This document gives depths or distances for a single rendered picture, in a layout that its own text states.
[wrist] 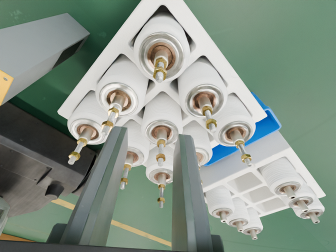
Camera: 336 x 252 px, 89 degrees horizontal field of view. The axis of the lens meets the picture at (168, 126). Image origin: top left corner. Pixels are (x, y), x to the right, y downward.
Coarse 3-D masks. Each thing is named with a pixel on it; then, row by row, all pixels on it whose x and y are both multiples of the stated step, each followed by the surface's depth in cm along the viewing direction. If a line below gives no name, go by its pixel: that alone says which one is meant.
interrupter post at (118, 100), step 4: (116, 96) 32; (120, 96) 33; (112, 100) 32; (116, 100) 31; (120, 100) 32; (124, 100) 34; (112, 104) 31; (116, 104) 31; (120, 104) 31; (120, 108) 31
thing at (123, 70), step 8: (120, 56) 40; (112, 64) 38; (120, 64) 35; (128, 64) 36; (112, 72) 32; (120, 72) 32; (128, 72) 33; (136, 72) 35; (104, 80) 31; (112, 80) 31; (120, 80) 31; (128, 80) 32; (136, 80) 33; (144, 80) 37; (96, 88) 33; (136, 88) 32; (144, 88) 36; (96, 96) 34; (144, 96) 35; (136, 112) 36
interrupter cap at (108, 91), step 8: (104, 88) 32; (112, 88) 32; (120, 88) 32; (128, 88) 32; (104, 96) 33; (112, 96) 33; (128, 96) 33; (136, 96) 33; (104, 104) 34; (128, 104) 34; (136, 104) 34; (120, 112) 35; (128, 112) 35
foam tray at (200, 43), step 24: (144, 0) 29; (168, 0) 29; (144, 24) 41; (192, 24) 32; (120, 48) 34; (192, 48) 36; (216, 48) 34; (96, 72) 37; (72, 96) 41; (240, 96) 41; (120, 120) 46; (216, 144) 51
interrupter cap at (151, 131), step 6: (156, 120) 36; (162, 120) 36; (168, 120) 37; (150, 126) 38; (156, 126) 38; (162, 126) 38; (168, 126) 37; (174, 126) 37; (150, 132) 38; (156, 132) 39; (168, 132) 39; (174, 132) 39; (150, 138) 40; (168, 138) 40; (174, 138) 40; (156, 144) 41
